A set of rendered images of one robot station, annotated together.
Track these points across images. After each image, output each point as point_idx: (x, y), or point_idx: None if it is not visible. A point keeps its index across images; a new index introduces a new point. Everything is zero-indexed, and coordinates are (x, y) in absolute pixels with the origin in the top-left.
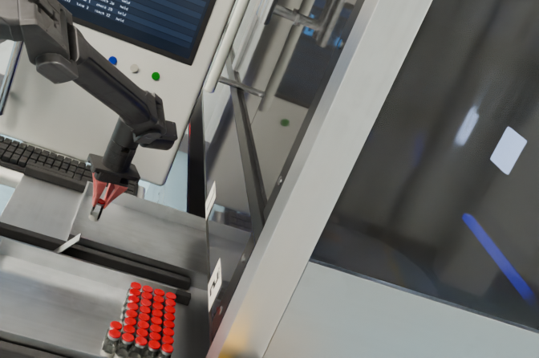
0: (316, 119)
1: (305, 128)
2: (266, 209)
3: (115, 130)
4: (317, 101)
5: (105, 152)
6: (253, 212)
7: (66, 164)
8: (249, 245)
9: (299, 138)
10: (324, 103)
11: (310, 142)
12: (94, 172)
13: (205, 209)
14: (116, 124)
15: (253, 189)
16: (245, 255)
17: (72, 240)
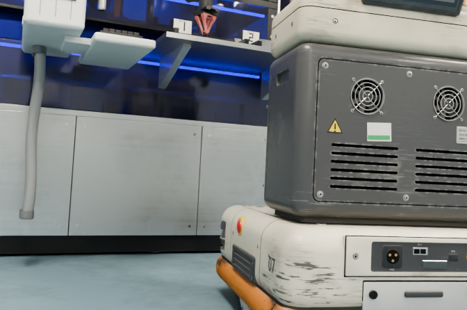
0: None
1: None
2: None
3: None
4: None
5: (210, 3)
6: (260, 4)
7: None
8: (272, 11)
9: None
10: None
11: None
12: (209, 14)
13: (180, 32)
14: None
15: None
16: (272, 14)
17: (237, 41)
